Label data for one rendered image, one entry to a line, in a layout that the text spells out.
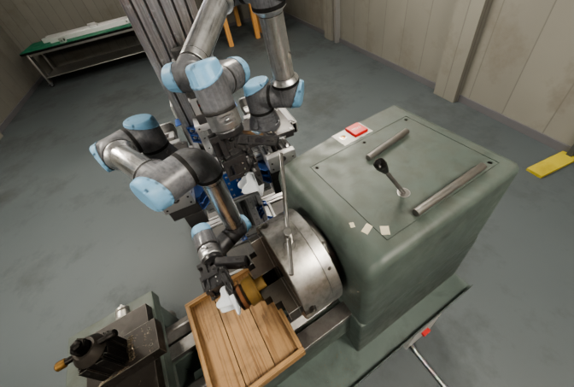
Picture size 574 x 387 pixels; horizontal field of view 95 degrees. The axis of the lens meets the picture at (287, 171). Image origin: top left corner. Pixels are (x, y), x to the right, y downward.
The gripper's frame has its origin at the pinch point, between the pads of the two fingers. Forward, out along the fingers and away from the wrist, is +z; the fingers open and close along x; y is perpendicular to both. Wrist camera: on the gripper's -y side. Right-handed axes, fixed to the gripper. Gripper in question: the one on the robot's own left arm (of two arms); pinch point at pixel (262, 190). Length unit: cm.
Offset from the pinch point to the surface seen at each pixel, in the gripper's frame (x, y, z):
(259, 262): 2.3, 9.5, 20.6
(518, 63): -78, -282, 57
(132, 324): -17, 55, 34
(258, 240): 0.2, 6.8, 14.8
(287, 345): 11, 13, 50
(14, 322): -155, 184, 98
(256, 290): 6.8, 13.8, 25.2
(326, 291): 18.7, -2.4, 26.8
